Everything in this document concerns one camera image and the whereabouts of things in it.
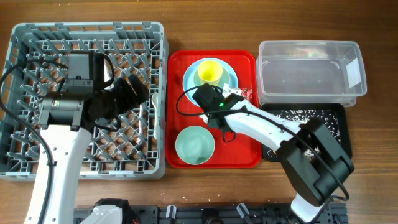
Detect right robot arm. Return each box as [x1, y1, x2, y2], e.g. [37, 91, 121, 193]
[195, 93, 354, 223]

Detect white tissue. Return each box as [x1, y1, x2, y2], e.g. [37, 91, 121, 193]
[199, 84, 243, 124]

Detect light blue plate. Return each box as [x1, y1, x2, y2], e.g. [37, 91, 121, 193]
[182, 58, 239, 91]

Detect clear plastic bin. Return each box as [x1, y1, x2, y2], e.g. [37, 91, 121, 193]
[256, 40, 368, 106]

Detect white plastic spoon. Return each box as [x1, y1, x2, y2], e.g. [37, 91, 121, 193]
[151, 92, 159, 140]

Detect black plastic tray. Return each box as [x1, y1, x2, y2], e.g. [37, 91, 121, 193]
[261, 103, 353, 159]

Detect white plastic fork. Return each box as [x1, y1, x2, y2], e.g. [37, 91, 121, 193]
[136, 104, 144, 144]

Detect red snack wrapper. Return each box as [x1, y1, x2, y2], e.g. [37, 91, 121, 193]
[241, 88, 253, 101]

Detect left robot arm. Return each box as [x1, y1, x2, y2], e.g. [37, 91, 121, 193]
[25, 76, 149, 223]

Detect rice and food scraps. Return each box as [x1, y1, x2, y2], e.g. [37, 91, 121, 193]
[266, 109, 352, 157]

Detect grey dishwasher rack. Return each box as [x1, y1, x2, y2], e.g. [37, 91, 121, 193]
[1, 22, 169, 181]

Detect red plastic tray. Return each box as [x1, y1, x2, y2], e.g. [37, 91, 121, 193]
[165, 50, 262, 169]

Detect green bowl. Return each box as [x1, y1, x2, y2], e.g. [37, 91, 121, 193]
[175, 126, 215, 166]

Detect yellow plastic cup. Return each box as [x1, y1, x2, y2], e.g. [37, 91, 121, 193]
[197, 60, 223, 85]

